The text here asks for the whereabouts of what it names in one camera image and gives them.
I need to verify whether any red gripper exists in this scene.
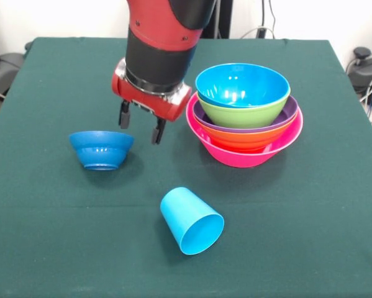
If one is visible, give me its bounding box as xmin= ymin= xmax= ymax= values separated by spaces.
xmin=111 ymin=58 xmax=193 ymax=145

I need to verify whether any small dark blue bowl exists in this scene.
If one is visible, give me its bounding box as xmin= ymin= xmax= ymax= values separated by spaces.
xmin=68 ymin=130 xmax=135 ymax=171

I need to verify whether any pink bowl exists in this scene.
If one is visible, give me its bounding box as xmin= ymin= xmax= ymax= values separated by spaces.
xmin=186 ymin=91 xmax=304 ymax=168

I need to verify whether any large orange bowl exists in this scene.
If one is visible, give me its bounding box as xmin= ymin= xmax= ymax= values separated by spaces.
xmin=194 ymin=115 xmax=299 ymax=153

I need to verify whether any lime green bowl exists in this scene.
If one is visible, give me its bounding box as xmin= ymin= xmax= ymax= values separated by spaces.
xmin=197 ymin=88 xmax=291 ymax=130

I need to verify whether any light blue bowl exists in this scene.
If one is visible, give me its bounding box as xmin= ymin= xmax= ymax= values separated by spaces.
xmin=194 ymin=63 xmax=291 ymax=109

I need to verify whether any purple bowl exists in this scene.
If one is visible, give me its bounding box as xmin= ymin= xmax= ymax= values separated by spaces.
xmin=193 ymin=95 xmax=299 ymax=135

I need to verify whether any dark green table cloth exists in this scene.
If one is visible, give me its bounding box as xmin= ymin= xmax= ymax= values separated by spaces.
xmin=0 ymin=37 xmax=372 ymax=298

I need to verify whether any light blue cup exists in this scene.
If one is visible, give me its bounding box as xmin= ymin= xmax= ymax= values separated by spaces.
xmin=160 ymin=186 xmax=225 ymax=256

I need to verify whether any black hanging cable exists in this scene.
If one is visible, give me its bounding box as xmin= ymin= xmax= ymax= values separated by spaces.
xmin=268 ymin=0 xmax=277 ymax=40

